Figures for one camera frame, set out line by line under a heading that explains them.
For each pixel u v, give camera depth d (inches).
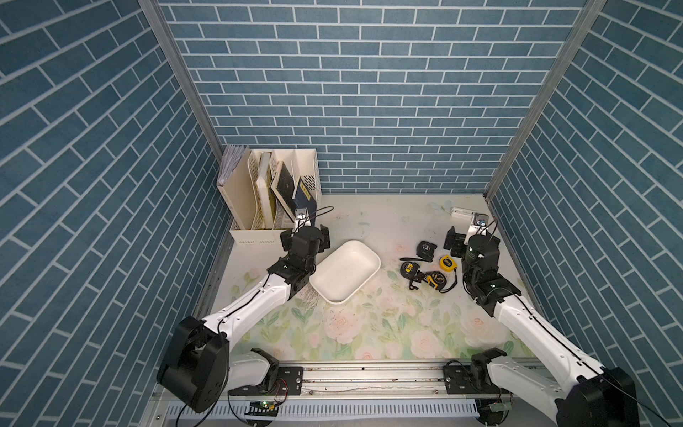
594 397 15.1
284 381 28.7
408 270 36.8
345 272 37.6
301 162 40.9
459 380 29.0
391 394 28.9
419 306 34.9
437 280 35.9
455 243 28.3
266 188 35.2
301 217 27.4
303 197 41.4
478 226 26.0
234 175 34.0
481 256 22.7
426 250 38.9
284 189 39.4
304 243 23.7
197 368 15.8
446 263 37.8
